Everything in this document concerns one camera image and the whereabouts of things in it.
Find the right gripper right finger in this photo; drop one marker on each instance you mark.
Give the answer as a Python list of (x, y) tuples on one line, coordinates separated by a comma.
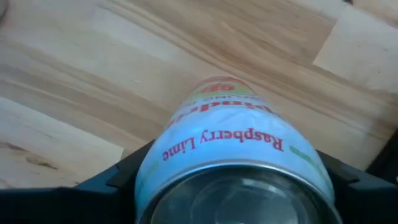
[(357, 199)]

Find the red and white soda can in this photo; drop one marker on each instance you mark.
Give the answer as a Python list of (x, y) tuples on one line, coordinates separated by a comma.
[(230, 140)]

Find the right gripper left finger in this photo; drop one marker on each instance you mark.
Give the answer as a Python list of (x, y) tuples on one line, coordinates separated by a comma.
[(124, 186)]

